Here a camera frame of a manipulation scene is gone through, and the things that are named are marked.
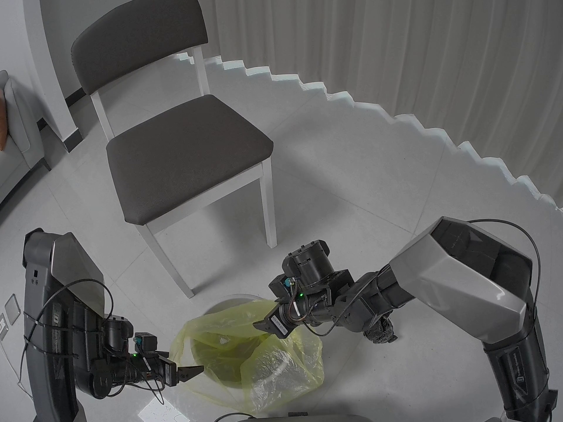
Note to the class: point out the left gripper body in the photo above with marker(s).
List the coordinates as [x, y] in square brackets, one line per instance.
[162, 369]

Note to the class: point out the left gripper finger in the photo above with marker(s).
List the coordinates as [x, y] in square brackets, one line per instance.
[189, 369]
[184, 378]

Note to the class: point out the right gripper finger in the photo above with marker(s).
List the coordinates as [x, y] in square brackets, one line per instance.
[264, 325]

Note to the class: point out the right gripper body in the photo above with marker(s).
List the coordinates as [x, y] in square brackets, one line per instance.
[303, 312]

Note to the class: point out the yellow plastic bag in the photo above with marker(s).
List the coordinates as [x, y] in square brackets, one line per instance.
[281, 363]

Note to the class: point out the black plastic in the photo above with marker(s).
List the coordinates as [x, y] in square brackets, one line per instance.
[380, 332]

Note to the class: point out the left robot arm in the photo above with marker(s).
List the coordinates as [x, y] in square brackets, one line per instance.
[48, 323]

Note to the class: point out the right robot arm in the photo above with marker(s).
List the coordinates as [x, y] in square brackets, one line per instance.
[462, 288]

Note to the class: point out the white trash bin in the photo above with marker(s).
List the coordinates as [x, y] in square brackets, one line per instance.
[228, 301]

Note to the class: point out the dark grey white-legged chair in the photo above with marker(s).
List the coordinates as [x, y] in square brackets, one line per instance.
[184, 152]

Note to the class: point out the light grey sofa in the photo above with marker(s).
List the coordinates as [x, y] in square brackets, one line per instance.
[17, 147]

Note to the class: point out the beige curtain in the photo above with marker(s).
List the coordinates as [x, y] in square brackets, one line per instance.
[374, 29]

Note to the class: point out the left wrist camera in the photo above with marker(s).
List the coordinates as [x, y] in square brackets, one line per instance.
[145, 342]

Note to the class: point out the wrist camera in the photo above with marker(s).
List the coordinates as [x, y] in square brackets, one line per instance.
[145, 342]
[283, 285]

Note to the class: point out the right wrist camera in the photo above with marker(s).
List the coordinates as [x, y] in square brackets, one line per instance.
[283, 285]

